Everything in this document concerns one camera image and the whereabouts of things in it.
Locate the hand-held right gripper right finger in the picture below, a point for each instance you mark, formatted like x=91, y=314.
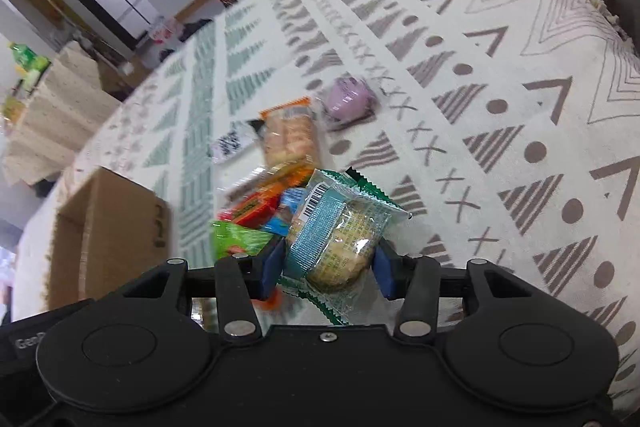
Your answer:
x=382, y=274

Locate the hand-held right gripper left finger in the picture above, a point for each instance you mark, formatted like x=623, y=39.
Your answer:
x=272, y=267

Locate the bright green snack packet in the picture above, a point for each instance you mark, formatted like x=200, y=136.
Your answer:
x=237, y=242

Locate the clear packet round pastry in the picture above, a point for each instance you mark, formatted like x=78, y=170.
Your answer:
x=335, y=237

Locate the green zigzag-edged snack packet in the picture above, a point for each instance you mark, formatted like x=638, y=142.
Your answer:
x=372, y=192

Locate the brown cardboard box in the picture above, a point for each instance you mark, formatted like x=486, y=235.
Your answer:
x=110, y=227

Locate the purple snack packet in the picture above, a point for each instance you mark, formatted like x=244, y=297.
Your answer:
x=350, y=99

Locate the blue snack packet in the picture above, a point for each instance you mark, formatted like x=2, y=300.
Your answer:
x=292, y=207

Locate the yellow orange snack packet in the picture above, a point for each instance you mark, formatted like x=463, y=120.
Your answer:
x=270, y=182

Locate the black and white snack packet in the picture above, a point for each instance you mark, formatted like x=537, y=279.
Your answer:
x=232, y=142

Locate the orange cracker packet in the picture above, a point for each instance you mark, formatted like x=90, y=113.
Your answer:
x=292, y=137

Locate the table with dotted tablecloth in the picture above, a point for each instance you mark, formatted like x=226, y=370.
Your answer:
x=55, y=112

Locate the patterned white bed blanket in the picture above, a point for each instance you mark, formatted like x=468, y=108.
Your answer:
x=500, y=57

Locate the red and white plastic bag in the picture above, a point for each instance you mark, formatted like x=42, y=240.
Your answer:
x=165, y=32

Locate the green soda bottle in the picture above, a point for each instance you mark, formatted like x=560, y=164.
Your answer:
x=25, y=56

